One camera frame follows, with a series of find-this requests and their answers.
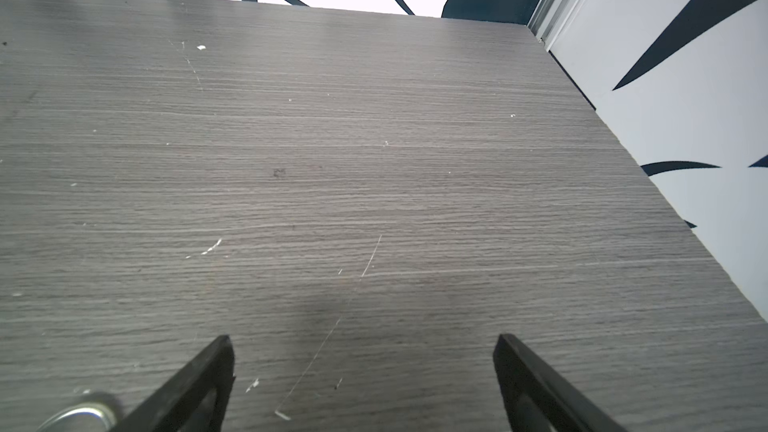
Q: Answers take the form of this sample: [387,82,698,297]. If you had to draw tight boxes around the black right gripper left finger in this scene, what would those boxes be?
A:
[113,335,235,431]

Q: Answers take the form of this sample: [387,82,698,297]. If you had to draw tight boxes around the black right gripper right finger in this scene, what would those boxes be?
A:
[493,334,624,431]

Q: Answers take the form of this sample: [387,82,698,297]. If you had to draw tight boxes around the red safety padlock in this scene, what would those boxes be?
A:
[36,395,123,432]

